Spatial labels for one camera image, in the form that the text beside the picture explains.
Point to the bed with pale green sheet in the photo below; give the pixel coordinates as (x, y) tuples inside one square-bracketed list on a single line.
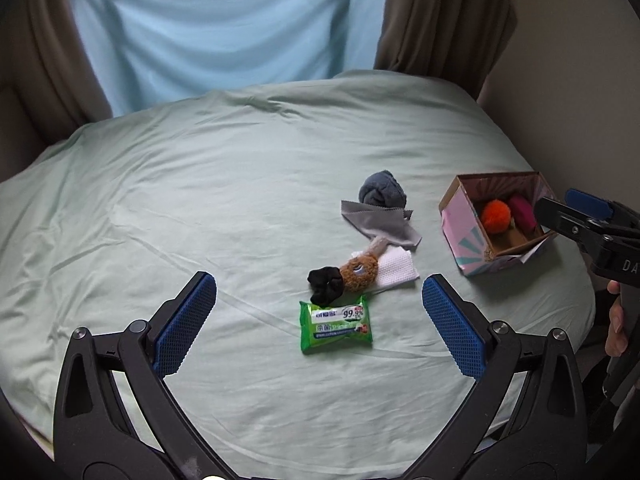
[(200, 185)]

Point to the green wet wipes packet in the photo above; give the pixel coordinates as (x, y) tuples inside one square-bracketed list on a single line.
[(336, 330)]

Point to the beige curtain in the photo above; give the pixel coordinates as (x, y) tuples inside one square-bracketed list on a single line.
[(60, 45), (440, 20)]

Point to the cardboard box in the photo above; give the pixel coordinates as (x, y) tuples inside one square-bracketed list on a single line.
[(465, 232)]

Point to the person's right hand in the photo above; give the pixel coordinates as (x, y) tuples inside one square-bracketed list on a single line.
[(616, 325)]

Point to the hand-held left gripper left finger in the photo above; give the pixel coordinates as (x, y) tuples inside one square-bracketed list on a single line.
[(185, 325)]

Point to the grey cleaning cloth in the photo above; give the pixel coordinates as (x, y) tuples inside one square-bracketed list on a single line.
[(382, 225)]

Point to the black scrunchie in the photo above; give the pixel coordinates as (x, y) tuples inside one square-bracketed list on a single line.
[(325, 282)]

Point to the white textured cloth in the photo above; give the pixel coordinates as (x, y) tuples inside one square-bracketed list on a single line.
[(397, 267)]

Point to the blue-grey sock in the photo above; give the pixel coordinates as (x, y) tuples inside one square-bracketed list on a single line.
[(382, 189)]

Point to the brown plush toy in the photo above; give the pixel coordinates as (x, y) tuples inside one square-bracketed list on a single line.
[(357, 272)]

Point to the orange pompom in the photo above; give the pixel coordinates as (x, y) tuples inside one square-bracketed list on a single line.
[(496, 216)]

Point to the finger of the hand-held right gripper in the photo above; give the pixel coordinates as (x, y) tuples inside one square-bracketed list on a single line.
[(560, 217), (590, 204)]

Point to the light blue hanging cloth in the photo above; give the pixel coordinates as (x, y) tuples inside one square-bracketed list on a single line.
[(225, 25)]

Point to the pink soft item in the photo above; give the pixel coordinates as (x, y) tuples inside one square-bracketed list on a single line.
[(523, 212)]

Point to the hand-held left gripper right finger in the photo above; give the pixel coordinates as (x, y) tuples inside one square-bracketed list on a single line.
[(452, 330)]

